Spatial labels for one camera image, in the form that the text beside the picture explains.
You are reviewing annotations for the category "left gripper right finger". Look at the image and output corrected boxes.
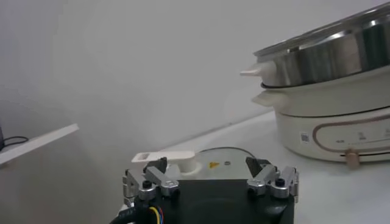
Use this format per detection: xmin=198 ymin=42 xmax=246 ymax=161
xmin=245 ymin=156 xmax=300 ymax=203

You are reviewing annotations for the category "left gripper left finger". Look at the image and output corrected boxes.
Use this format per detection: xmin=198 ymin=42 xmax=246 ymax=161
xmin=122 ymin=156 xmax=180 ymax=201

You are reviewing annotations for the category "steel perforated steamer basket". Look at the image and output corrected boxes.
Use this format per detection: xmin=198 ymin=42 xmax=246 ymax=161
xmin=239 ymin=1 xmax=390 ymax=88

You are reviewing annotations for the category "cream electric cooking pot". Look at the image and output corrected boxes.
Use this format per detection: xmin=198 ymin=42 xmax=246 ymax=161
xmin=251 ymin=65 xmax=390 ymax=169

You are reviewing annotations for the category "white folding side table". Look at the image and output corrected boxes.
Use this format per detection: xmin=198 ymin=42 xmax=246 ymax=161
xmin=0 ymin=123 xmax=80 ymax=167

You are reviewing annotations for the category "coloured wire bundle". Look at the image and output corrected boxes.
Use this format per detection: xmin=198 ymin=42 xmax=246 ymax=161
xmin=148 ymin=206 xmax=165 ymax=224

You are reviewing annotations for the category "glass lid with white handle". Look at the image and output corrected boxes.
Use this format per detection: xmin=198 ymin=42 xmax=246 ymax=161
xmin=130 ymin=147 xmax=260 ymax=181

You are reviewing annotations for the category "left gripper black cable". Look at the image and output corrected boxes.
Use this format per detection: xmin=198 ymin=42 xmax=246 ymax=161
xmin=108 ymin=206 xmax=150 ymax=224

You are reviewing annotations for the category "thin black looped cable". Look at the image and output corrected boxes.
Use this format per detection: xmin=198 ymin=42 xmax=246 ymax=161
xmin=2 ymin=135 xmax=30 ymax=149

